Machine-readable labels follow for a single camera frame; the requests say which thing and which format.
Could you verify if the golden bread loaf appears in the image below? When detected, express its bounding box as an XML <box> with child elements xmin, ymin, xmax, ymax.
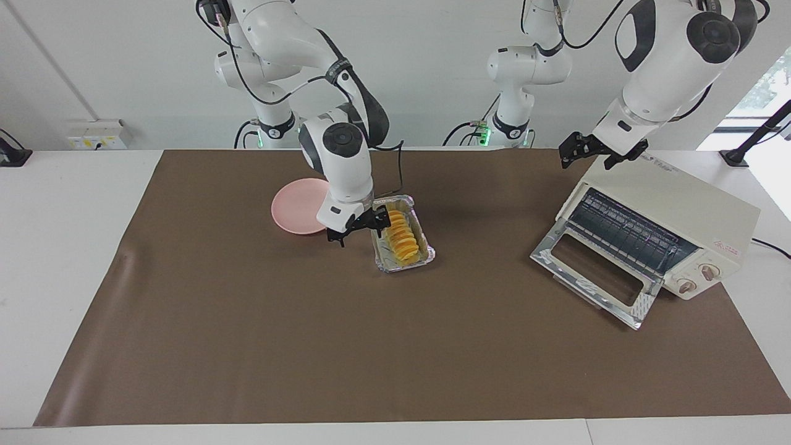
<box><xmin>386</xmin><ymin>209</ymin><xmax>421</xmax><ymax>261</ymax></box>

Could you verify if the aluminium foil tray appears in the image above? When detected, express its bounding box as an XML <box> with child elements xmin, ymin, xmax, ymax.
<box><xmin>371</xmin><ymin>193</ymin><xmax>436</xmax><ymax>274</ymax></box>

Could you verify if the cream toaster oven body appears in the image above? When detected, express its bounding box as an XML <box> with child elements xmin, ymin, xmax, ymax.
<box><xmin>555</xmin><ymin>138</ymin><xmax>762</xmax><ymax>302</ymax></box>

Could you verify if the glass oven door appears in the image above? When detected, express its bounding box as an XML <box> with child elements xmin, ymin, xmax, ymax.
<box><xmin>530</xmin><ymin>218</ymin><xmax>665</xmax><ymax>331</ymax></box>

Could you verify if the pink round plate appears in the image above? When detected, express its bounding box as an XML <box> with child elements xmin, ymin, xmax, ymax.
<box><xmin>271</xmin><ymin>178</ymin><xmax>332</xmax><ymax>235</ymax></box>

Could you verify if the brown table mat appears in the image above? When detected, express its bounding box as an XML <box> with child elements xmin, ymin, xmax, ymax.
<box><xmin>33</xmin><ymin>147</ymin><xmax>791</xmax><ymax>428</ymax></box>

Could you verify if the black angled pole stand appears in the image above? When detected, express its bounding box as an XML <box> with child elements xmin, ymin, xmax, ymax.
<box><xmin>720</xmin><ymin>99</ymin><xmax>791</xmax><ymax>167</ymax></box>

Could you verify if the bright window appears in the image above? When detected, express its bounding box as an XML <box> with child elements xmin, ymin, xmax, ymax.
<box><xmin>720</xmin><ymin>48</ymin><xmax>791</xmax><ymax>220</ymax></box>

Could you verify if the small black clamp stand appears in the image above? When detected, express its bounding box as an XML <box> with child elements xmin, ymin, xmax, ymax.
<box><xmin>0</xmin><ymin>128</ymin><xmax>33</xmax><ymax>167</ymax></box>

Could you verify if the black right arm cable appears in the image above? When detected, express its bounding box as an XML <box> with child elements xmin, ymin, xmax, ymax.
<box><xmin>197</xmin><ymin>0</ymin><xmax>406</xmax><ymax>200</ymax></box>

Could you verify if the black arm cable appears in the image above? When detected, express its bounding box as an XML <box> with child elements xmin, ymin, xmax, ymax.
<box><xmin>552</xmin><ymin>0</ymin><xmax>631</xmax><ymax>54</ymax></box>
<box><xmin>197</xmin><ymin>0</ymin><xmax>406</xmax><ymax>200</ymax></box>

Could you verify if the metal oven wire rack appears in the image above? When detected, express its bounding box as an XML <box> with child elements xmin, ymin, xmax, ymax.
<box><xmin>565</xmin><ymin>187</ymin><xmax>703</xmax><ymax>282</ymax></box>

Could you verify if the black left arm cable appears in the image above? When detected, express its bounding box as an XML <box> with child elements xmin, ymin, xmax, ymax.
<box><xmin>552</xmin><ymin>0</ymin><xmax>631</xmax><ymax>54</ymax></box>

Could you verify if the black oven power cable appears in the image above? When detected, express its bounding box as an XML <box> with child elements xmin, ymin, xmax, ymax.
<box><xmin>751</xmin><ymin>237</ymin><xmax>791</xmax><ymax>260</ymax></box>

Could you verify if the white wall power socket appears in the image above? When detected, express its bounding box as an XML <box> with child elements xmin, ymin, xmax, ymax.
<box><xmin>67</xmin><ymin>119</ymin><xmax>134</xmax><ymax>151</ymax></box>

